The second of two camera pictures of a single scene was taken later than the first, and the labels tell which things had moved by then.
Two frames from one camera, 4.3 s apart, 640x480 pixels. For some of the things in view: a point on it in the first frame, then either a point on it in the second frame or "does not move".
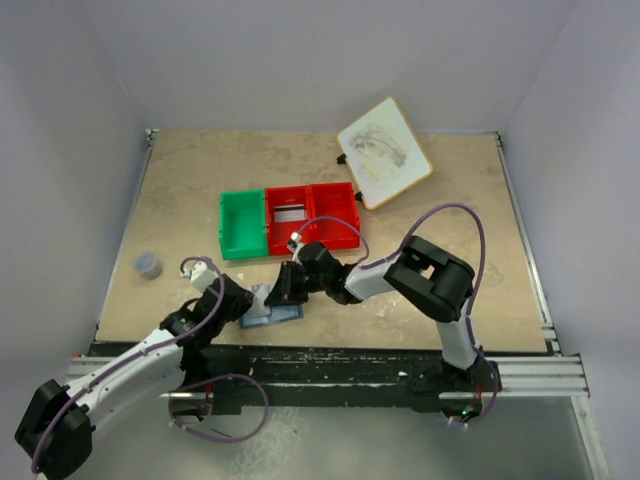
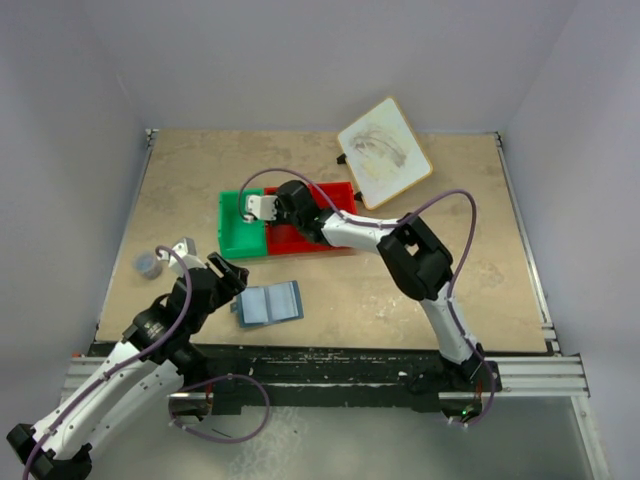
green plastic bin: [243, 224] does not move
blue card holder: [258, 313] does not move
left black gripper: [243, 300] to [230, 282]
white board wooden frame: [382, 154] does not move
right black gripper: [281, 294] to [278, 215]
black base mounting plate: [330, 378] does not move
